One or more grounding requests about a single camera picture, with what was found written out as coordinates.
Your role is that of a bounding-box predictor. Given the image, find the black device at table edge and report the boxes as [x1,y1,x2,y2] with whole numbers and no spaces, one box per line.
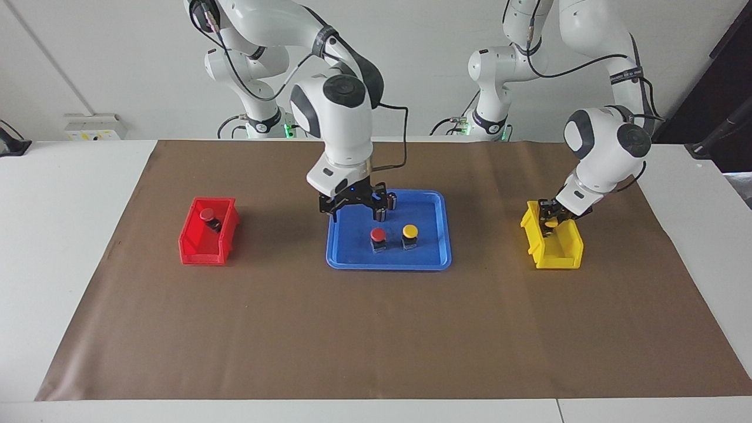
[0,119,33,157]

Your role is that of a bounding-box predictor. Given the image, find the blue plastic tray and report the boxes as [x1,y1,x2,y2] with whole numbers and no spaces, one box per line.
[326,188,453,271]

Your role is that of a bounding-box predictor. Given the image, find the brown paper table mat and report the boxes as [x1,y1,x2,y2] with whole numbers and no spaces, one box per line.
[34,139,752,402]

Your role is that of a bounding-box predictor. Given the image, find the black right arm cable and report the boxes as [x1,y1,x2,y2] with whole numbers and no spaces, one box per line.
[191,0,409,172]

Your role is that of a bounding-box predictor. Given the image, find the black right base cable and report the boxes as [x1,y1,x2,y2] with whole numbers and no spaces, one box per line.
[217,115,247,140]

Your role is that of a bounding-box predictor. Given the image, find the yellow plastic bin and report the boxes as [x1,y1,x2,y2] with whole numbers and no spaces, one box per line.
[520,200,585,270]

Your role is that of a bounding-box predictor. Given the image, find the black base cable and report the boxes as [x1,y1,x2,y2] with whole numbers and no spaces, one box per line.
[429,91,481,137]
[217,115,247,140]

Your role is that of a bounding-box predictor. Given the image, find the black background panel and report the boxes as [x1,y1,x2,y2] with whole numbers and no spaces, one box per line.
[655,0,752,174]

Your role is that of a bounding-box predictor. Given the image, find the black stand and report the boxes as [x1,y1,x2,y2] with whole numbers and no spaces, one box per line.
[684,97,752,159]

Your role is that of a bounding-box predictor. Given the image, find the black left base cable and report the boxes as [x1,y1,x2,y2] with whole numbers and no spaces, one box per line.
[429,91,481,137]

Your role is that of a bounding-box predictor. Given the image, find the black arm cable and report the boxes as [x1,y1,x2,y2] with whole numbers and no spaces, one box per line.
[191,0,409,172]
[502,0,666,194]

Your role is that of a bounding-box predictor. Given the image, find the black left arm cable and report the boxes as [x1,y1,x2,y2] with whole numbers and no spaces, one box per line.
[502,0,666,194]

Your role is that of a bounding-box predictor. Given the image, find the red plastic bin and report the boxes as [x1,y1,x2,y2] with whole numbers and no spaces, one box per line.
[178,196,240,266]

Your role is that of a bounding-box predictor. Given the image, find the white wall socket box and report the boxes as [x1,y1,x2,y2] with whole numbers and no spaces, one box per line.
[63,113,127,140]

